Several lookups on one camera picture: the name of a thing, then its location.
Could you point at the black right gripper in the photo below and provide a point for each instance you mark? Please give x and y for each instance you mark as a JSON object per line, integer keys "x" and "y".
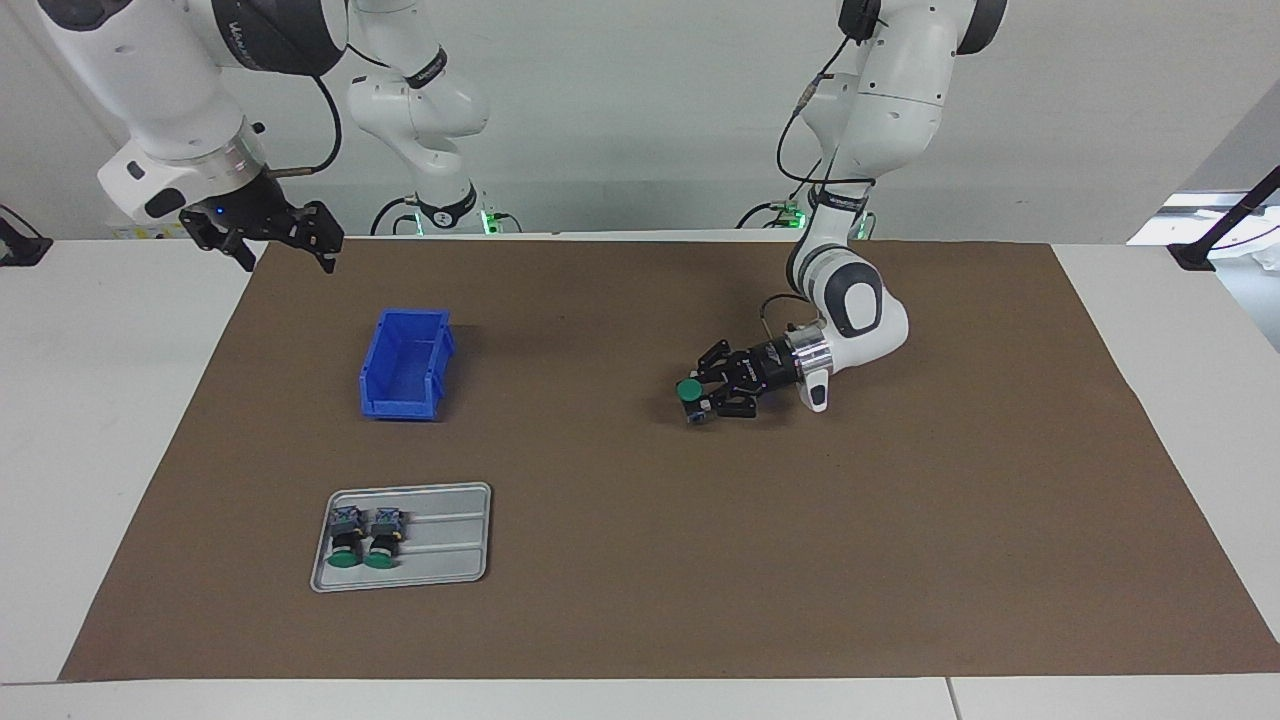
{"x": 245, "y": 205}

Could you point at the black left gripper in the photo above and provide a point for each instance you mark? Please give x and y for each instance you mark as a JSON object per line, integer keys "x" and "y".
{"x": 772, "y": 368}

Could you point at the green push button switch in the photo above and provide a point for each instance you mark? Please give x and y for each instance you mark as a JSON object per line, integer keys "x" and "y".
{"x": 345, "y": 535}
{"x": 384, "y": 535}
{"x": 689, "y": 390}

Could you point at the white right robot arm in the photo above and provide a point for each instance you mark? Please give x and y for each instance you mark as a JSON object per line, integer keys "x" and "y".
{"x": 150, "y": 80}

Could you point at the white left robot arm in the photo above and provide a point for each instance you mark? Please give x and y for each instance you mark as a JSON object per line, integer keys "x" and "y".
{"x": 890, "y": 100}

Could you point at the brown table mat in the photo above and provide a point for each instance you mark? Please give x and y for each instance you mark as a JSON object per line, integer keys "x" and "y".
{"x": 700, "y": 550}

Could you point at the blue plastic bin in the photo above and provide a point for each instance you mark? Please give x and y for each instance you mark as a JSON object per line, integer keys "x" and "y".
{"x": 400, "y": 410}

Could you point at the silver metal tray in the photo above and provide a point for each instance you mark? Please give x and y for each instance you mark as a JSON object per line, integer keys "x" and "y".
{"x": 450, "y": 560}

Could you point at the black clamp mount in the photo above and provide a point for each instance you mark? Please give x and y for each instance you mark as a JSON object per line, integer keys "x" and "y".
{"x": 20, "y": 250}

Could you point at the black camera stand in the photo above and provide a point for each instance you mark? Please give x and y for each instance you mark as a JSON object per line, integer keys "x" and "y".
{"x": 1190, "y": 258}

